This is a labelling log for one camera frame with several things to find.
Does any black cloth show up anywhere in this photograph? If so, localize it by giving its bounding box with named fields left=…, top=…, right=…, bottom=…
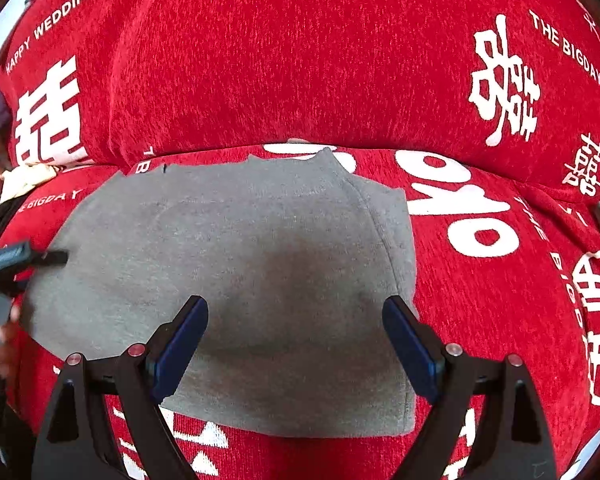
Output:
left=0, top=195, right=26, bottom=251

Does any grey knit sweater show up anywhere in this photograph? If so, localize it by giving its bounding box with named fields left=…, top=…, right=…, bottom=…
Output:
left=20, top=146, right=420, bottom=437

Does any red printed sofa cover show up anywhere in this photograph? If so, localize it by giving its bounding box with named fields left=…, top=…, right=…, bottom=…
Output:
left=0, top=0, right=600, bottom=480

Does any person's left hand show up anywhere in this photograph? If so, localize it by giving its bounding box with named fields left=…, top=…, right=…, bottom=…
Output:
left=0, top=305, right=23, bottom=378

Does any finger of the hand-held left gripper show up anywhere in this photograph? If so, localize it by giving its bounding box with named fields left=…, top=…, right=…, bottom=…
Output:
left=0, top=241, right=70, bottom=281

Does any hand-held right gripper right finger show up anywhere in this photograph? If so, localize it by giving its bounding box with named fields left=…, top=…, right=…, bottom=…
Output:
left=382, top=295, right=558, bottom=480

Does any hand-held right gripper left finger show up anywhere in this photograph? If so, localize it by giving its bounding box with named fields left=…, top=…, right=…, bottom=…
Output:
left=30, top=295, right=210, bottom=480

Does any cream cloth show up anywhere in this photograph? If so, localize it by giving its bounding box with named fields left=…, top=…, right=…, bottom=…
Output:
left=0, top=162, right=58, bottom=203

